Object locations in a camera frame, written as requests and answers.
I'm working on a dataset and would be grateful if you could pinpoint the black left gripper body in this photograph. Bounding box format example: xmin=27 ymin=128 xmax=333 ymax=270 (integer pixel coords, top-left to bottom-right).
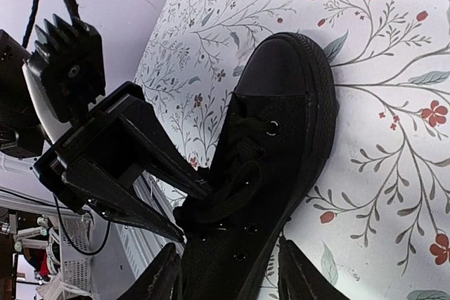
xmin=33 ymin=81 xmax=144 ymax=214

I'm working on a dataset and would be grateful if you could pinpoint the black shoelace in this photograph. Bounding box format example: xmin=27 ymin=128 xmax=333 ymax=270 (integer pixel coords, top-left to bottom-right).
xmin=174 ymin=113 xmax=272 ymax=236

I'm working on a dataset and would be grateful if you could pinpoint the black canvas sneaker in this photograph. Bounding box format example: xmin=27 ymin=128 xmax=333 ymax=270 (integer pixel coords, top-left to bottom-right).
xmin=182 ymin=32 xmax=337 ymax=299

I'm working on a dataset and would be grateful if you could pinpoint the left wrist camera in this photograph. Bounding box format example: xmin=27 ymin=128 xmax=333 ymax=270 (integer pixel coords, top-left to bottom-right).
xmin=22 ymin=14 xmax=105 ymax=143

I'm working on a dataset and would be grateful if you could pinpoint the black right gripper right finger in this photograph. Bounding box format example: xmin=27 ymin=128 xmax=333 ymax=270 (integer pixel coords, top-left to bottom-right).
xmin=278 ymin=237 xmax=349 ymax=300

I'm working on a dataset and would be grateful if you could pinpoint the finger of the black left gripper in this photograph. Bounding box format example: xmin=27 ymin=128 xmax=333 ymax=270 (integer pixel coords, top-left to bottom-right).
xmin=122 ymin=103 xmax=212 ymax=200
xmin=63 ymin=157 xmax=183 ymax=242

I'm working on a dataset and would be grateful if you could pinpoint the white perforated storage basket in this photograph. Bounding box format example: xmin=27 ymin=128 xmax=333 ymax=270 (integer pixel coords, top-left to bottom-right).
xmin=49 ymin=214 xmax=94 ymax=294

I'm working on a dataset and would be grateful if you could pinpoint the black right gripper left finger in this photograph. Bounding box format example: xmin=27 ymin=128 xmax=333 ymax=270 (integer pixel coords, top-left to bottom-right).
xmin=118 ymin=243 xmax=182 ymax=300

